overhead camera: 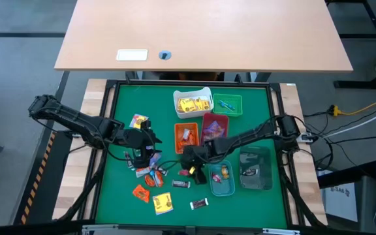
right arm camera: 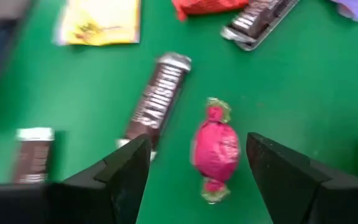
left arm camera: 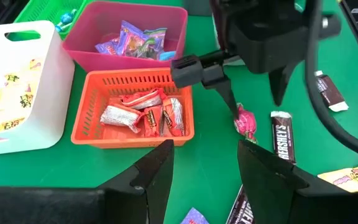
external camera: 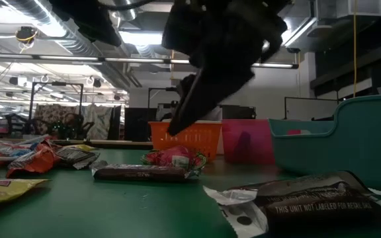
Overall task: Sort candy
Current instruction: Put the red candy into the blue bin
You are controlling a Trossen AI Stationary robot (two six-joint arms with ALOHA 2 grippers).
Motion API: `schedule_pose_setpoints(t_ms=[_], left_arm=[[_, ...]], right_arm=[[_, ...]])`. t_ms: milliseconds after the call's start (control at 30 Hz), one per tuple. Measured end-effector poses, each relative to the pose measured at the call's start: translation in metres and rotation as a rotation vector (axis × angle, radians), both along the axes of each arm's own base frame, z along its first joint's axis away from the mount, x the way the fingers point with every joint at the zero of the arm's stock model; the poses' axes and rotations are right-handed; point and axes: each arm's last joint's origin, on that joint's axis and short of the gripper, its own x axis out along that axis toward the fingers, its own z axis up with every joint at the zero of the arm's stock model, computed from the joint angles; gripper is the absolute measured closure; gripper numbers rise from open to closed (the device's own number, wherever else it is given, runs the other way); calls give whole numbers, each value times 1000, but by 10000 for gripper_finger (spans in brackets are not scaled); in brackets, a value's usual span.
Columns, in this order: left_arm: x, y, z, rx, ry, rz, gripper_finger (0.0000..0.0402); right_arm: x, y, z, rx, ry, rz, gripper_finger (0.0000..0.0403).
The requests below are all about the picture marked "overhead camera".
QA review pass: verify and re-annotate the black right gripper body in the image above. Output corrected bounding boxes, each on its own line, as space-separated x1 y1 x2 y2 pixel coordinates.
180 143 218 172

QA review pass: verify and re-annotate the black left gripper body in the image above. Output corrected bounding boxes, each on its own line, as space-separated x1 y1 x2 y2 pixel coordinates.
119 129 163 153

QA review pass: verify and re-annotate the black candy bar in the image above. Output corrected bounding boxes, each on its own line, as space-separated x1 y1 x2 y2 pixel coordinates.
123 151 135 170

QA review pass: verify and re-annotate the brown Hershey's chocolate bar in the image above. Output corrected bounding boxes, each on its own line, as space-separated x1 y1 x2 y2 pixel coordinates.
171 179 191 189

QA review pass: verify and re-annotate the small brown chocolate bar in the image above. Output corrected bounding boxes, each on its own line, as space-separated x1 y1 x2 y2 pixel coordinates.
242 167 259 178
189 197 210 211

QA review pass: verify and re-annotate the red white candy packet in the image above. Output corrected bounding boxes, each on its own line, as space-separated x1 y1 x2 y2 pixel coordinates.
134 166 152 178

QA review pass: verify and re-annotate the yellow red candy packet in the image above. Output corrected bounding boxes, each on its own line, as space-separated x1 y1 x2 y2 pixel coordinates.
129 113 149 129

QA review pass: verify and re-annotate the teal plastic bin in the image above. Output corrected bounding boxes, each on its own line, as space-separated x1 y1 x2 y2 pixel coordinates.
207 159 236 198

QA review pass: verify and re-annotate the orange plastic basket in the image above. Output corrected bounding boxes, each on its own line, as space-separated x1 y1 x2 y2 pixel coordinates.
174 122 200 155

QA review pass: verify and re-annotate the red plastic bin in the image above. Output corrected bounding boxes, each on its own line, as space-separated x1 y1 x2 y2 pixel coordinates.
200 112 230 146

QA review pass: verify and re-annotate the dark translucent plastic bin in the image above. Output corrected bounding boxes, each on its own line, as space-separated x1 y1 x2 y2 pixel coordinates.
238 145 273 191

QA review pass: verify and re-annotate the green table mat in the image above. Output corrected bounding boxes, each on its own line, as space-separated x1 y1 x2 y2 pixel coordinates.
95 85 289 228

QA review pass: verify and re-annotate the green plastic basket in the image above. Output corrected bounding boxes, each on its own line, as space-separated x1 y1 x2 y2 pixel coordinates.
211 93 243 118

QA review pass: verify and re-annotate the white plastic bin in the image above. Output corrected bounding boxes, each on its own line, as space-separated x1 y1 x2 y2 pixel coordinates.
172 86 215 119

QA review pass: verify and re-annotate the white rectangular desk plate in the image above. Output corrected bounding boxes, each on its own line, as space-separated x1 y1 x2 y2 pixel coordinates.
116 48 149 62

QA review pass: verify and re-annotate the black yellow hazard floor plate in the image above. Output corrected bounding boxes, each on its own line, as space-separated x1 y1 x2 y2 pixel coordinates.
13 129 74 227

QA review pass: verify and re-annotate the light wooden desk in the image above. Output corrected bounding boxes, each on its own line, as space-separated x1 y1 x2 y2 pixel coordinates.
54 0 354 73

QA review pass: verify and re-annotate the yellow power plug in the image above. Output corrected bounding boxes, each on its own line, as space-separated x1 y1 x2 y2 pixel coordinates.
329 104 343 118

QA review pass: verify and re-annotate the black cable conduit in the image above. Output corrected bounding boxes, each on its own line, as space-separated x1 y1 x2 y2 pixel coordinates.
281 163 326 228
57 156 107 221

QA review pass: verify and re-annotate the black aluminium table frame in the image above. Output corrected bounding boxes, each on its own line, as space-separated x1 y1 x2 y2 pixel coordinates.
89 74 306 231

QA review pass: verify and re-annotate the silver aluminium bracket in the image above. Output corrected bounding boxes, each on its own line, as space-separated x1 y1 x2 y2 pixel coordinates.
82 223 119 235
262 227 301 235

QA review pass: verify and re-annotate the yellow power cable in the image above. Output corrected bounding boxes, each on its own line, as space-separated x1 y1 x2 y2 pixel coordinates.
337 101 376 117

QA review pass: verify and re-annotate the black neighbouring desk frame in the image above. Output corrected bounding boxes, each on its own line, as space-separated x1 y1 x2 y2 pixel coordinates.
324 0 376 89

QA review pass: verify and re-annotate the white cable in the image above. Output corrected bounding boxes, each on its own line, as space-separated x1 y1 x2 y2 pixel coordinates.
324 107 376 138

